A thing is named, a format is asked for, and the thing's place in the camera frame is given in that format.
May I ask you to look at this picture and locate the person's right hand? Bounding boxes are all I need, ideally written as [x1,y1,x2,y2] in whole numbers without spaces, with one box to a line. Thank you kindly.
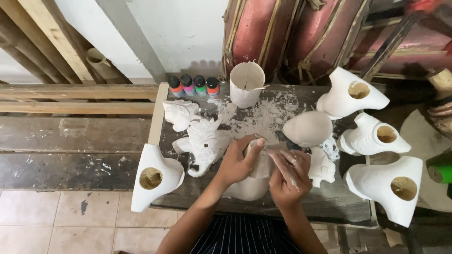
[267,150,313,210]

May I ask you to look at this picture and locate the person's left hand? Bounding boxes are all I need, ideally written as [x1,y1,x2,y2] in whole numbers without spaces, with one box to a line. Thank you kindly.
[215,134,266,187]

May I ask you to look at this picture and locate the unpainted white carved figure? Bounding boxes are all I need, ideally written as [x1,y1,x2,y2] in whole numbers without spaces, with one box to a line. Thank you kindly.
[223,139,274,202]

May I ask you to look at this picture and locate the grey sandpaper piece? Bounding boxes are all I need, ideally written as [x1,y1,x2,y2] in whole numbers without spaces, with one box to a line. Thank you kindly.
[263,141,294,156]

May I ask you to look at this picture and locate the white carved elephant mask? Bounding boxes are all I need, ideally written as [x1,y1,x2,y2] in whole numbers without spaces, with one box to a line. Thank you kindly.
[172,116,234,178]

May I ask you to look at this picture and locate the small white carved figure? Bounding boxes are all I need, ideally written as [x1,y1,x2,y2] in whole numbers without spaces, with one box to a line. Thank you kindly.
[308,146,336,188]

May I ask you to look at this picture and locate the smooth oval unpainted carving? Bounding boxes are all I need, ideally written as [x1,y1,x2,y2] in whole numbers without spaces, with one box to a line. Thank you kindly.
[282,111,333,148]

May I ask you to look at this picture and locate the pile of white shavings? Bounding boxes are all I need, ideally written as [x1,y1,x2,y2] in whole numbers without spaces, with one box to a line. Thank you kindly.
[208,91,311,139]

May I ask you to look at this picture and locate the dark striped apron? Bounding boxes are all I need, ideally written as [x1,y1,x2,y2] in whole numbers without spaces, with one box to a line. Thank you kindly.
[190,213,305,254]

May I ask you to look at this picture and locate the white cylindrical cup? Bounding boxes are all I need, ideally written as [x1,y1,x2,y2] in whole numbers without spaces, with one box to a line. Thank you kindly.
[230,62,266,109]

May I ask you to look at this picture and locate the small white carved mask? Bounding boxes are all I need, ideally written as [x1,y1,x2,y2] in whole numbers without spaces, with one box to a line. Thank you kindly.
[162,99,202,132]

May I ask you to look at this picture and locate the orange paint bottle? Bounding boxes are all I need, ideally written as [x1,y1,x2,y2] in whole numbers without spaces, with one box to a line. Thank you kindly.
[206,76,220,99]

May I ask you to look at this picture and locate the white carved piece with hole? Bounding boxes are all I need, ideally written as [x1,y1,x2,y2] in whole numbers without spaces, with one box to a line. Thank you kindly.
[131,143,185,213]
[336,112,412,156]
[343,155,424,228]
[316,66,390,120]

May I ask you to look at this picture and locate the green paint bottle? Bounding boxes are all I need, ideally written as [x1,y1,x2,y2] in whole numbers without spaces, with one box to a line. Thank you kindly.
[193,75,208,97]

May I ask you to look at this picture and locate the pink paint bottle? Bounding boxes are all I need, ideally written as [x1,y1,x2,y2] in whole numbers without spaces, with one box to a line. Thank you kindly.
[180,74,196,97]

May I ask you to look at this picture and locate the blue paint bottle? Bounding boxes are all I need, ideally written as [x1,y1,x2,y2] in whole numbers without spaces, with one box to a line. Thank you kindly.
[167,76,185,98]

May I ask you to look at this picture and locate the round beige board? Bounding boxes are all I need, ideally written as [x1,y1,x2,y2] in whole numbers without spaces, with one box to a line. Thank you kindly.
[400,107,452,212]

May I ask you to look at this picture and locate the green roll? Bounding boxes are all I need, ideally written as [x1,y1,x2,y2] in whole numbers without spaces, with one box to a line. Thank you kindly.
[425,151,452,184]

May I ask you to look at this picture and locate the weathered wooden bench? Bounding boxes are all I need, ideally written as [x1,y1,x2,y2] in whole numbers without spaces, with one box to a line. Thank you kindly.
[0,83,160,192]

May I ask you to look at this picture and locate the bamboo tube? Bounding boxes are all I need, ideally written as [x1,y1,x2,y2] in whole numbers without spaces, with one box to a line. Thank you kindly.
[86,48,122,84]

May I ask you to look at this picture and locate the dark wooden stick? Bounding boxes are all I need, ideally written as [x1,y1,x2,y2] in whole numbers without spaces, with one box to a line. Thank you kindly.
[358,11,426,82]

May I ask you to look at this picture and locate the brown carved wooden figure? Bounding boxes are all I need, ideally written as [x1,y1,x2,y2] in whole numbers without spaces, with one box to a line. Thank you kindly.
[424,67,452,136]

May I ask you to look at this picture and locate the light wooden planks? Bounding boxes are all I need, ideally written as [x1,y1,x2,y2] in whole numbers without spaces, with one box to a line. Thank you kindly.
[0,0,133,85]

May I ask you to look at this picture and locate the red drum with rope lacing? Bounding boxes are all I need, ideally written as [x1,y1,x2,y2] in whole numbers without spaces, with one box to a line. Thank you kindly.
[221,0,301,80]
[348,0,452,80]
[284,0,373,84]

